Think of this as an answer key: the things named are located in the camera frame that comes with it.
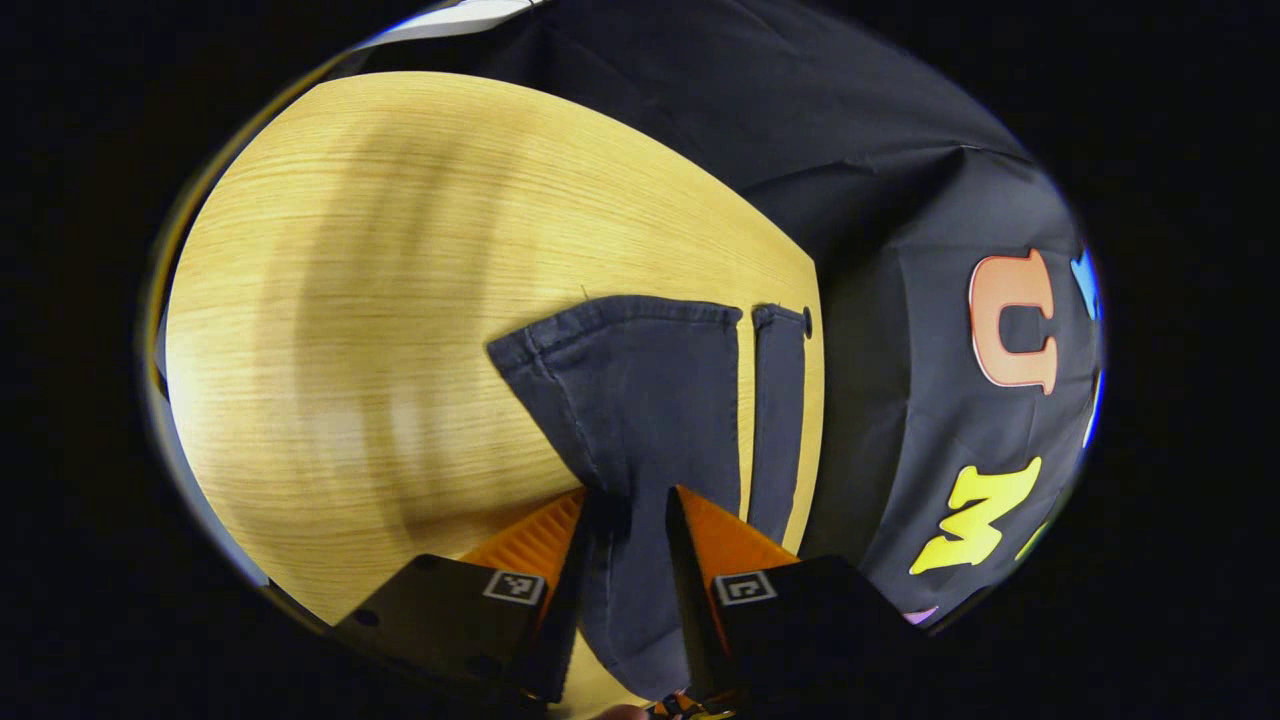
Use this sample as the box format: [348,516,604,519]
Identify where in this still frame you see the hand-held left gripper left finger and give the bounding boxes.
[335,487,593,706]

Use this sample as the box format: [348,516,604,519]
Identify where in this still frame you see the black jeans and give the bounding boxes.
[487,295,813,701]

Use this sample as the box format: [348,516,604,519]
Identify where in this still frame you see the black backdrop cloth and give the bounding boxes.
[330,0,1106,631]

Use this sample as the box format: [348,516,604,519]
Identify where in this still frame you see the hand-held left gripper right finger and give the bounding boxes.
[665,485,906,713]

